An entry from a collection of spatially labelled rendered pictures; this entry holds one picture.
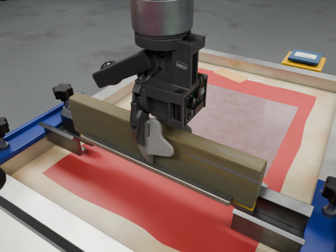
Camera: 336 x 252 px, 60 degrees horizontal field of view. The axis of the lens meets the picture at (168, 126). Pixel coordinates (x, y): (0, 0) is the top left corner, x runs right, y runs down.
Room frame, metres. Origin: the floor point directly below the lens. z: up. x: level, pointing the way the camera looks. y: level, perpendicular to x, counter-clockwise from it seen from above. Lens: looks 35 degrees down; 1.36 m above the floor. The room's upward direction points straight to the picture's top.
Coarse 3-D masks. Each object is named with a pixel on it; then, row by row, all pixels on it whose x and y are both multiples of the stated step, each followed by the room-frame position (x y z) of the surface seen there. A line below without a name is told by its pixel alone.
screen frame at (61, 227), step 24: (264, 72) 0.85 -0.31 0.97; (288, 72) 0.81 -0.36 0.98; (312, 72) 0.80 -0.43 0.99; (96, 96) 0.65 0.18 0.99; (120, 96) 0.69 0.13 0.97; (48, 144) 0.49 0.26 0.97; (0, 192) 0.33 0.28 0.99; (24, 192) 0.33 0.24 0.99; (312, 192) 0.36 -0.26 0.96; (24, 216) 0.29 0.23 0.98; (48, 216) 0.28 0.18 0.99; (72, 216) 0.28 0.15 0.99; (72, 240) 0.24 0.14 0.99; (96, 240) 0.24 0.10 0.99
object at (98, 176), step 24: (216, 96) 0.71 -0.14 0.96; (192, 120) 0.59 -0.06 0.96; (48, 168) 0.43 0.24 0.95; (72, 168) 0.43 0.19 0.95; (96, 168) 0.43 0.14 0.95; (120, 168) 0.43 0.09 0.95; (144, 168) 0.43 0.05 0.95; (72, 192) 0.36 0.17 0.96; (96, 192) 0.36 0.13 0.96; (120, 192) 0.36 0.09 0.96; (144, 192) 0.36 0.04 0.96
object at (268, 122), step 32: (256, 96) 0.71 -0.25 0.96; (288, 96) 0.71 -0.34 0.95; (224, 128) 0.56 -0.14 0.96; (256, 128) 0.56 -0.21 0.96; (288, 128) 0.56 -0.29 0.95; (288, 160) 0.45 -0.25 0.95; (160, 192) 0.36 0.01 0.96; (192, 192) 0.36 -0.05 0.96; (160, 224) 0.29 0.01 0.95; (192, 224) 0.29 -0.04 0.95; (224, 224) 0.29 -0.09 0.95
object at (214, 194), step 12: (84, 132) 0.44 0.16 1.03; (96, 144) 0.41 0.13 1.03; (108, 144) 0.40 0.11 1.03; (120, 156) 0.38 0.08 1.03; (132, 156) 0.37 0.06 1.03; (156, 168) 0.34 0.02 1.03; (168, 168) 0.34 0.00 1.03; (180, 180) 0.32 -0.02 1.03; (192, 180) 0.32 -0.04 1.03; (204, 192) 0.30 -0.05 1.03; (216, 192) 0.29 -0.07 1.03; (228, 204) 0.28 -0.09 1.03
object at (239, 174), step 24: (72, 96) 0.46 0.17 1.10; (96, 120) 0.42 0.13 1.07; (120, 120) 0.39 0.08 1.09; (120, 144) 0.40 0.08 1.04; (192, 144) 0.33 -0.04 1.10; (216, 144) 0.32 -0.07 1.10; (192, 168) 0.32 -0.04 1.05; (216, 168) 0.30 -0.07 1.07; (240, 168) 0.28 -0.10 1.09; (264, 168) 0.29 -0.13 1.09; (240, 192) 0.28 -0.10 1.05
